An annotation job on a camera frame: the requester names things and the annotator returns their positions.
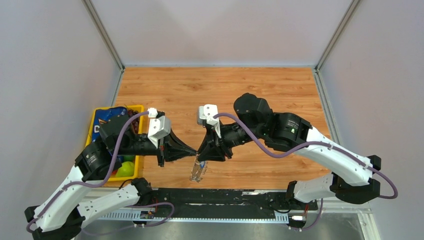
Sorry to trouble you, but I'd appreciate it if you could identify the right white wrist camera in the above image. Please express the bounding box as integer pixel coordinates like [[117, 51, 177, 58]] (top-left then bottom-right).
[[197, 104, 222, 139]]

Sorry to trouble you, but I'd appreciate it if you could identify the white slotted cable duct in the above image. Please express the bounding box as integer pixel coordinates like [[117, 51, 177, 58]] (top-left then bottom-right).
[[98, 208, 289, 224]]

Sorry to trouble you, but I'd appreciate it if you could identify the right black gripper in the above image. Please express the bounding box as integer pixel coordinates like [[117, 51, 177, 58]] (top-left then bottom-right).
[[197, 119, 265, 162]]

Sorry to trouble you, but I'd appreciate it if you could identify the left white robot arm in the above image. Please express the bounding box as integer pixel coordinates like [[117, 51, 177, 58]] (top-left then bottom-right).
[[24, 110, 197, 240]]

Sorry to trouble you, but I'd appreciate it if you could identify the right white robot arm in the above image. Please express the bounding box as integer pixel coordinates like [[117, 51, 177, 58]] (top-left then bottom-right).
[[197, 93, 381, 209]]

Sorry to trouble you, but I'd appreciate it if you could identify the blue Doritos chip bag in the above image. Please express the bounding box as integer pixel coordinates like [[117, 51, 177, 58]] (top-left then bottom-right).
[[89, 106, 128, 143]]

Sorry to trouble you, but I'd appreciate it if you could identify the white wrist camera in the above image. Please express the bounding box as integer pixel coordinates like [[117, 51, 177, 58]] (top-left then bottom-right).
[[197, 104, 222, 139], [147, 107, 171, 148]]

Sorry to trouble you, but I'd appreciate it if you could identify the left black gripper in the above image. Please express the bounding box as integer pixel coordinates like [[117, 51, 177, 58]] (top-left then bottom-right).
[[116, 125, 198, 166]]

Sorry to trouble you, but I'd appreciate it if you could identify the dark red grape bunch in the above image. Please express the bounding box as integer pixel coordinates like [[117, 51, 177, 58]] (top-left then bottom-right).
[[127, 109, 140, 134]]

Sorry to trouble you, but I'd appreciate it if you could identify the dark green lime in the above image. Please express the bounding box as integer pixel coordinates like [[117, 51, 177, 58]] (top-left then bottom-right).
[[122, 155, 136, 162]]

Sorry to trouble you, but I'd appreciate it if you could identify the yellow plastic bin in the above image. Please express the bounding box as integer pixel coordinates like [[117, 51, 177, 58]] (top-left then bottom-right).
[[75, 104, 144, 182]]

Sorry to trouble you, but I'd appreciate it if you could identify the green apple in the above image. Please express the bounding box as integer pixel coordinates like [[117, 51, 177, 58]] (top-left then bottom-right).
[[114, 161, 135, 178]]

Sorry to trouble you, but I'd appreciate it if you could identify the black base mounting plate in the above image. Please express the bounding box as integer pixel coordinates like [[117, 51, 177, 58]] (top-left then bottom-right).
[[136, 188, 318, 217]]

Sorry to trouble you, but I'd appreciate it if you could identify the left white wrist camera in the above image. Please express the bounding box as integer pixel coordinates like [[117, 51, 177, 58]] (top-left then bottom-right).
[[147, 107, 171, 148]]

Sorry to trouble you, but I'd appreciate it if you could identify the silver metal keyring holder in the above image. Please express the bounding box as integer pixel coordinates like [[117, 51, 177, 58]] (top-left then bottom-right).
[[189, 157, 208, 183]]

